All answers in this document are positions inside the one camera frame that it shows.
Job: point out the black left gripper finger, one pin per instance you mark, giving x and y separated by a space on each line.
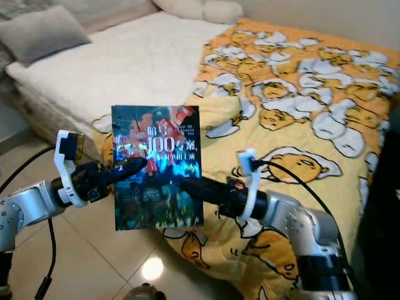
128 169

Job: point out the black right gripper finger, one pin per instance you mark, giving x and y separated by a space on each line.
205 190

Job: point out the yellow cartoon egg blanket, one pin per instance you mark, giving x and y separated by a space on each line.
294 94

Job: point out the grey square pillow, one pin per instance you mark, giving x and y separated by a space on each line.
40 34

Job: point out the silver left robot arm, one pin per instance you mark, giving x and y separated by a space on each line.
31 209

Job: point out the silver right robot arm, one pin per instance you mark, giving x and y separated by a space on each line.
303 228

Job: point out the white quilted mattress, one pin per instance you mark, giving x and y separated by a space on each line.
131 65

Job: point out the robot left leg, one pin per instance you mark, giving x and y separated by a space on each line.
144 292

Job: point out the black furniture piece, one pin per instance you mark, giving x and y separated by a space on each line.
381 237

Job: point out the cream long bolster pillow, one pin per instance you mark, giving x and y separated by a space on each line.
200 9

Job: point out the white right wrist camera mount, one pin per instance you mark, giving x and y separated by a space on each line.
254 190

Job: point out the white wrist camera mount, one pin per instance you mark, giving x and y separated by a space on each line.
254 190
64 172

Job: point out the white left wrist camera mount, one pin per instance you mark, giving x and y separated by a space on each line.
64 172

